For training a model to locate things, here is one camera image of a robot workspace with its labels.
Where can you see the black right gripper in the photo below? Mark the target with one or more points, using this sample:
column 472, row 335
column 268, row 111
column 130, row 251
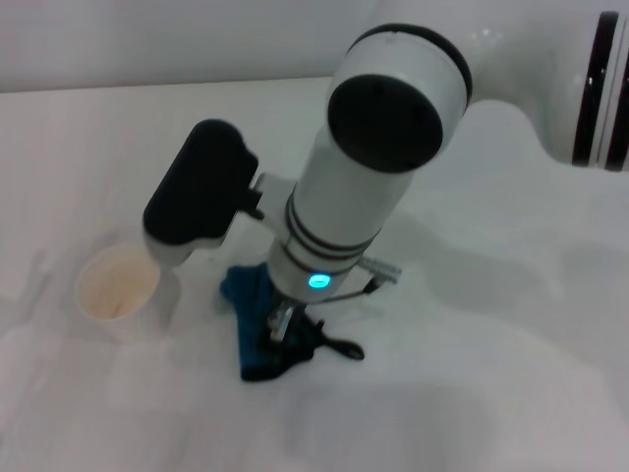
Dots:
column 287, row 322

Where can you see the blue rag with black loop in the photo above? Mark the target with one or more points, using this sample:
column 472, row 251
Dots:
column 250, row 319

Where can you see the white paper cup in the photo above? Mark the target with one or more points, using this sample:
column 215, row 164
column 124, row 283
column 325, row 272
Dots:
column 118, row 290

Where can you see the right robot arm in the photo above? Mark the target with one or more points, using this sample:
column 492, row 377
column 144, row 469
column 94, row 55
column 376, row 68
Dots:
column 373, row 172

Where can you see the black right wrist camera housing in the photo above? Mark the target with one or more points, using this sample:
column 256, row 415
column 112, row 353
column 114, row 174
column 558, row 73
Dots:
column 201, row 192

